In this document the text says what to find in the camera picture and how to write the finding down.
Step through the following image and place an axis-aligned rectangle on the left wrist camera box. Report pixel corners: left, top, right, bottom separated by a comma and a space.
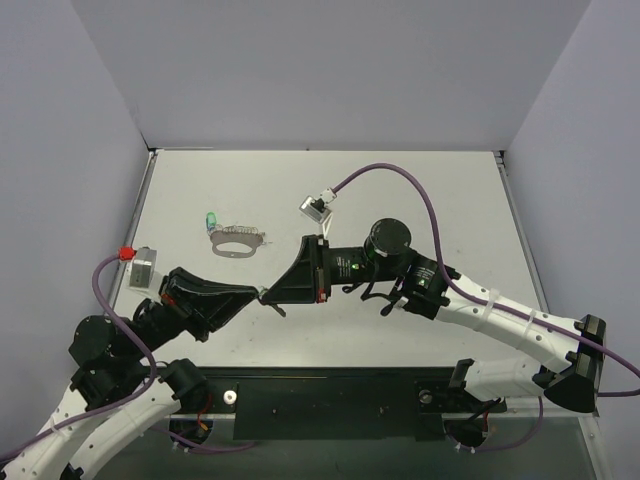
118, 246, 157, 290

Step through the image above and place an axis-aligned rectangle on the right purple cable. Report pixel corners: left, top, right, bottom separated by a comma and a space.
324, 162, 640, 399

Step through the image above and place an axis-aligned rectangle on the green blue key tag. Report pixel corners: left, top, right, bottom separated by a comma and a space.
205, 212, 217, 232

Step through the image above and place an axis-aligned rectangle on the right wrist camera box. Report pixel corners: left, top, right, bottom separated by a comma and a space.
299, 188, 337, 238

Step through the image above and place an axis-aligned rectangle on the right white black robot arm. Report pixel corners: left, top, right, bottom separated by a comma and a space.
259, 218, 606, 413

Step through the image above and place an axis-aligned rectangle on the purple cable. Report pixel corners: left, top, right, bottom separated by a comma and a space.
324, 162, 640, 399
0, 247, 161, 461

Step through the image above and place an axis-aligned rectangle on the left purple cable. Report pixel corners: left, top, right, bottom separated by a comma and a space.
0, 247, 161, 461

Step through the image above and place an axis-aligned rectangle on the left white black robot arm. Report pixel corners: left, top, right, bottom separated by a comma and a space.
1, 268, 258, 479

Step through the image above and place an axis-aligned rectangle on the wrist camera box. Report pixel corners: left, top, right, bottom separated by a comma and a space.
299, 188, 337, 238
118, 246, 157, 290

